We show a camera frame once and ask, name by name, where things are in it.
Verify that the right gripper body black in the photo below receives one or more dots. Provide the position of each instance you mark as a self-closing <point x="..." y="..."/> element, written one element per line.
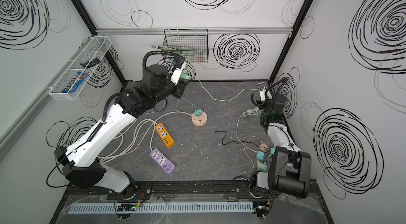
<point x="265" y="116"/>

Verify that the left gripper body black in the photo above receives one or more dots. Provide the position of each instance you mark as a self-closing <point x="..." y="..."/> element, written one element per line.
<point x="179" y="87"/>

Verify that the green plug adapter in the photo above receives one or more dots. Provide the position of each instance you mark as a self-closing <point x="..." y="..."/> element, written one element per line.
<point x="186" y="75"/>

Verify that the teal plug adapter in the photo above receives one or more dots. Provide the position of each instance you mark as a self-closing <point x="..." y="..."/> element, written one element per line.
<point x="198" y="112"/>

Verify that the round pink power strip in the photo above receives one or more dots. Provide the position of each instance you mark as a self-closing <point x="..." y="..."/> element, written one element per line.
<point x="199" y="120"/>

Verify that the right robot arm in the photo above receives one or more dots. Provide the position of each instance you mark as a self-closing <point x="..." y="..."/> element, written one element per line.
<point x="290" y="167"/>

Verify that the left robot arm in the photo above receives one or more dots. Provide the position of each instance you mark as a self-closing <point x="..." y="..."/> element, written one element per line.
<point x="82" y="166"/>

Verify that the metal tongs in basket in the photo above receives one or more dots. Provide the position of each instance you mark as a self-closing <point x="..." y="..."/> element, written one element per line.
<point x="184" y="51"/>

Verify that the orange power strip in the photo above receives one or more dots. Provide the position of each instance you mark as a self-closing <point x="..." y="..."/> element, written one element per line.
<point x="164" y="135"/>

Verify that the blue candy packet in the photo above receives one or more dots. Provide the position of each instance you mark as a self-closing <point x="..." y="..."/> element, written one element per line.
<point x="77" y="80"/>

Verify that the purple power strip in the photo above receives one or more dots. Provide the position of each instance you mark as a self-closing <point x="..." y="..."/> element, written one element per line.
<point x="162" y="161"/>

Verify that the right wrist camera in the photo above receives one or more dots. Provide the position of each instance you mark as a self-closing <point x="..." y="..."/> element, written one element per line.
<point x="262" y="86"/>

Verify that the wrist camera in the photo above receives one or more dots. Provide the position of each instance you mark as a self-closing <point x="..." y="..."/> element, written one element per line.
<point x="262" y="86"/>
<point x="176" y="72"/>

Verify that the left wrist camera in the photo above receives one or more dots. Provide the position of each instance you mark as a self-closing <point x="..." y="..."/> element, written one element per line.
<point x="176" y="72"/>

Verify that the black wire wall basket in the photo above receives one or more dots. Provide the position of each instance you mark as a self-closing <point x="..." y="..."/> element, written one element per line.
<point x="197" y="39"/>

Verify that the white wire wall basket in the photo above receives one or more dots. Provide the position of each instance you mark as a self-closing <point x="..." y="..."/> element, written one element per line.
<point x="95" y="47"/>

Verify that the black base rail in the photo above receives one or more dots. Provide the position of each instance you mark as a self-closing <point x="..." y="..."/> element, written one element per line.
<point x="146" y="189"/>

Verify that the grey slotted cable duct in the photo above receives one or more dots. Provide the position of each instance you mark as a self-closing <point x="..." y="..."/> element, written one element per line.
<point x="163" y="207"/>

